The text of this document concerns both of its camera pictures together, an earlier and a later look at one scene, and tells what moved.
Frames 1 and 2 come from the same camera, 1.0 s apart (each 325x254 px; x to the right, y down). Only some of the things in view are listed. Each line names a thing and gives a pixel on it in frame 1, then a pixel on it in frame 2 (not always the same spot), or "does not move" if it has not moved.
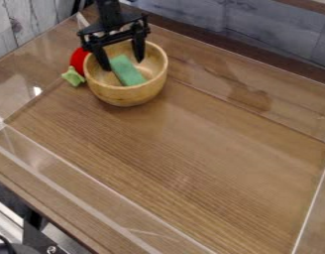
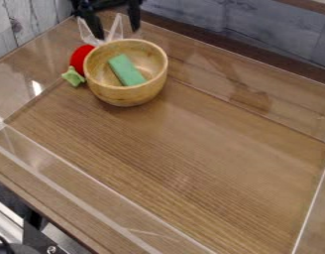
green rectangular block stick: [129, 74] does not move
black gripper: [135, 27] -> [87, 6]
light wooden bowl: [106, 83] does not move
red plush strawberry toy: [76, 73] does not move
